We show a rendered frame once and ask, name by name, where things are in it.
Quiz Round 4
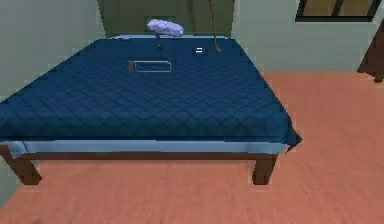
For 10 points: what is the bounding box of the blue quilted bed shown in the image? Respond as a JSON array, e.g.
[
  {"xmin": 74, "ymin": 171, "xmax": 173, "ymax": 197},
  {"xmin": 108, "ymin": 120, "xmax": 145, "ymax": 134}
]
[{"xmin": 0, "ymin": 34, "xmax": 304, "ymax": 186}]

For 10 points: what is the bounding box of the dark framed window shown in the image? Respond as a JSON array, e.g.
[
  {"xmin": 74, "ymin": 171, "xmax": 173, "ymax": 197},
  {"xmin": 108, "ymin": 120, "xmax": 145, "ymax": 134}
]
[{"xmin": 295, "ymin": 0, "xmax": 383, "ymax": 23}]

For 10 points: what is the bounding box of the dark brown wooden furniture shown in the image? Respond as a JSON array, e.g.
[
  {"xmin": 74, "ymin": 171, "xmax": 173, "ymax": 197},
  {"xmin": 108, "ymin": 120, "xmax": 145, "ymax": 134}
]
[{"xmin": 357, "ymin": 19, "xmax": 384, "ymax": 84}]

